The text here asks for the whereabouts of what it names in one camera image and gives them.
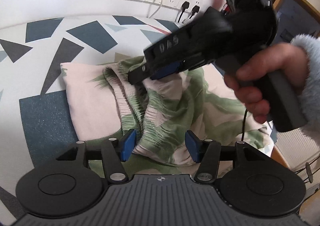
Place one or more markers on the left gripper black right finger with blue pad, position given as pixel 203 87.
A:
pixel 209 153

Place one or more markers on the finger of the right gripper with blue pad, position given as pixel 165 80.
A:
pixel 143 72

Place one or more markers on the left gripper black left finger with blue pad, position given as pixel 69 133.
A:
pixel 111 151

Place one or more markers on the green beige patterned garment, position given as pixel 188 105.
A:
pixel 162 105

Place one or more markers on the black plug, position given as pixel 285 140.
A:
pixel 194 11
pixel 184 7

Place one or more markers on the geometric patterned bed sheet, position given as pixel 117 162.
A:
pixel 51 76

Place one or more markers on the fluffy light blue sleeve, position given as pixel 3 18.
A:
pixel 309 98

